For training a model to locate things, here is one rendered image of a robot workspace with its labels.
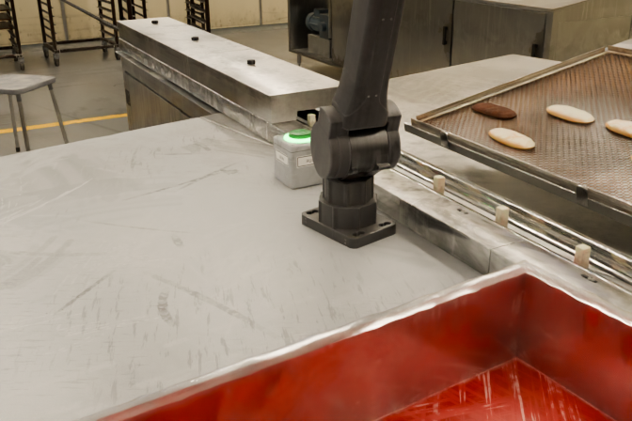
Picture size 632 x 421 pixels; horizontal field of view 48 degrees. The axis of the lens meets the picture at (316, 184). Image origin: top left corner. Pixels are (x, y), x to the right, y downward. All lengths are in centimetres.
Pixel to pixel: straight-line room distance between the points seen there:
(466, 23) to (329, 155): 336
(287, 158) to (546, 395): 61
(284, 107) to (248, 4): 709
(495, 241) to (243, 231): 35
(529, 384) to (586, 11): 329
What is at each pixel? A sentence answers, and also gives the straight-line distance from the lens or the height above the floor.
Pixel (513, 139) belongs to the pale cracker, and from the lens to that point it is 117.
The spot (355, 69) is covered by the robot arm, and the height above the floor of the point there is 107.
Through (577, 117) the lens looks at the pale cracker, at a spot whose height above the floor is 93.
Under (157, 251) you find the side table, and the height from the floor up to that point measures 82.
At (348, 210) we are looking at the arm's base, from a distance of 97.
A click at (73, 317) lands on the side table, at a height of 82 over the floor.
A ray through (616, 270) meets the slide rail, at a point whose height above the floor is 85.
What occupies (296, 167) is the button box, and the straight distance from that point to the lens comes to 116.
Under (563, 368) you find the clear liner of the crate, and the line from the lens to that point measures 72.
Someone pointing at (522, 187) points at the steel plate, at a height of 82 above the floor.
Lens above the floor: 124
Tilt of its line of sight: 21 degrees down
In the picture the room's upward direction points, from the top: 1 degrees counter-clockwise
